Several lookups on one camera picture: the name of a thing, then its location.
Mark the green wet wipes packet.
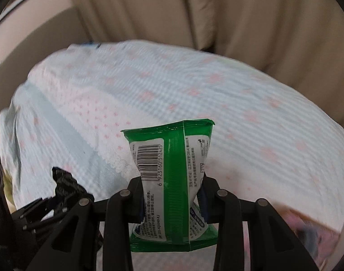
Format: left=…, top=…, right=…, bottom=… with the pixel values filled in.
left=123, top=119, right=218, bottom=253

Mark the pink patterned cardboard box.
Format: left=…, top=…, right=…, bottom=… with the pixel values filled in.
left=278, top=209, right=340, bottom=269

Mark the light blue dotted bedspread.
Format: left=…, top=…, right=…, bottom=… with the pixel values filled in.
left=0, top=40, right=344, bottom=234

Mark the beige curtain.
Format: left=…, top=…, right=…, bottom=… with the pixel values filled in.
left=72, top=0, right=344, bottom=127

